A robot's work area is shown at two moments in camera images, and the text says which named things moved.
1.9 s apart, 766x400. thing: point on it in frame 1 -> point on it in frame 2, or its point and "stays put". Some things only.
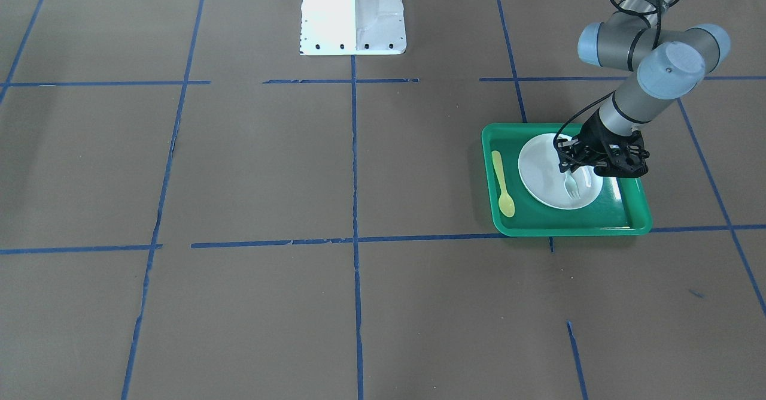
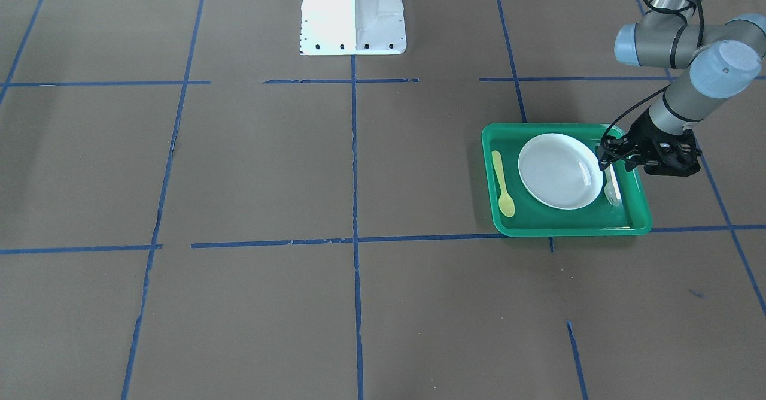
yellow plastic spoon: (505, 201) stays put
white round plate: (540, 174) stays put
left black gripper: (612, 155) -> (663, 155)
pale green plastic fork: (571, 186) -> (611, 188)
